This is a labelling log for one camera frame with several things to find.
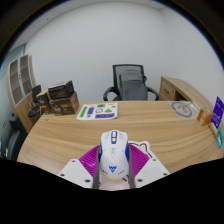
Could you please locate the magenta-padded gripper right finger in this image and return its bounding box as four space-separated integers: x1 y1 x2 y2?
127 143 170 190

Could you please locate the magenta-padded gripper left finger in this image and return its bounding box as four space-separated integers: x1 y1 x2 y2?
57 144 102 190

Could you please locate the white blue yellow computer mouse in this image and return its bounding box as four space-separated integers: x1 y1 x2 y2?
98 129 131 182

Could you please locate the white sticker sheet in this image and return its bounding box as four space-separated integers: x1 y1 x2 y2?
76 102 119 121

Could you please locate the wide brown cardboard box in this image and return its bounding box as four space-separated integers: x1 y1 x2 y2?
49 91 80 117

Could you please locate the round grey pad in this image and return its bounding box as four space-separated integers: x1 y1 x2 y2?
171 100 194 119

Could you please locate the black armchair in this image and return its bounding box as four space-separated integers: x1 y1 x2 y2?
0 114 28 161

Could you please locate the small wooden box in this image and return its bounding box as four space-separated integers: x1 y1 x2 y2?
196 108 214 127

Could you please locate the small teal object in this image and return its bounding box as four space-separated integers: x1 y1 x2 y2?
215 126 224 149

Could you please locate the black cardboard box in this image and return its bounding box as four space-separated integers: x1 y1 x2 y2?
47 79 75 100

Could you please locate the black visitor chair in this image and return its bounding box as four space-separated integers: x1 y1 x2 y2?
27 84 43 118

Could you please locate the wooden side desk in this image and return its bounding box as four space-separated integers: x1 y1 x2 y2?
158 76 214 111

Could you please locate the grey backpack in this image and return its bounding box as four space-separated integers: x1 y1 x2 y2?
118 69 148 101

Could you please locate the wooden shelf unit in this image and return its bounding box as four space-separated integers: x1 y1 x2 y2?
5 54 38 133

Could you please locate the black mesh office chair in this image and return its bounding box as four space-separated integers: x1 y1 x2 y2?
102 63 160 102

